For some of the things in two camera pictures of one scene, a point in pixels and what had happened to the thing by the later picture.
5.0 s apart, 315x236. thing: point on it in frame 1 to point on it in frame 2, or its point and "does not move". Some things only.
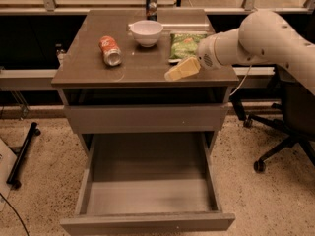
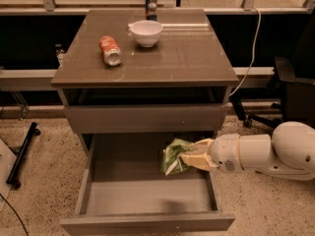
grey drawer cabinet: x=148 y=111 does not move
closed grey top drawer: x=148 y=118 does not move
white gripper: x=206 y=53 to x=224 y=151
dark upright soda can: x=152 y=7 does not move
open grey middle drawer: x=146 y=184 does not move
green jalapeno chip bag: x=184 y=45 to x=172 y=162
